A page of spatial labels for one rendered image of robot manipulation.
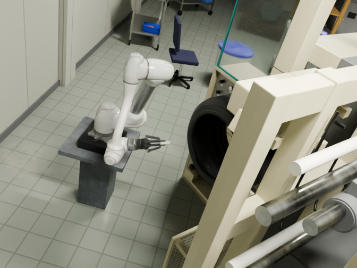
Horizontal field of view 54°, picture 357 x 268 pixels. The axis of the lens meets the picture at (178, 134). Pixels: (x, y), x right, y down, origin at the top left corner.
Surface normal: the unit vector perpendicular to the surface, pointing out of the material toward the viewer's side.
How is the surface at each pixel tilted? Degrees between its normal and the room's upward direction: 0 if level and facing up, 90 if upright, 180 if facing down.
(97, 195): 90
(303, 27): 90
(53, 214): 0
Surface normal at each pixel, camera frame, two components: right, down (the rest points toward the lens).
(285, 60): -0.80, 0.21
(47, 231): 0.21, -0.79
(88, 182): -0.18, 0.55
